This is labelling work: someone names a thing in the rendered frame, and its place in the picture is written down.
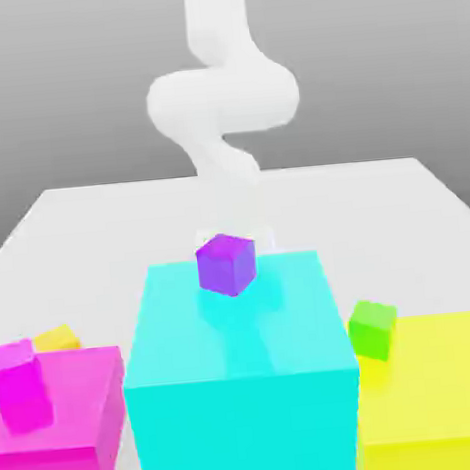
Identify small purple cube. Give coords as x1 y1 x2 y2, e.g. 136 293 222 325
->
193 229 261 301

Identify small green cube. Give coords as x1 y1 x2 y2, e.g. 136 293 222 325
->
344 296 403 365

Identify small yellow cube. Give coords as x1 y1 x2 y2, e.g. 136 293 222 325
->
31 322 82 355

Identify small magenta cube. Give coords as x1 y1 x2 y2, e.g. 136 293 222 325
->
0 336 56 437

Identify large cyan box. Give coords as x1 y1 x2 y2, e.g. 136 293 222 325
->
111 245 370 470

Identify large magenta box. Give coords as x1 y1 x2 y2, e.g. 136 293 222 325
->
0 343 134 470

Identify large yellow box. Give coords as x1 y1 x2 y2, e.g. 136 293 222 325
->
345 310 470 470

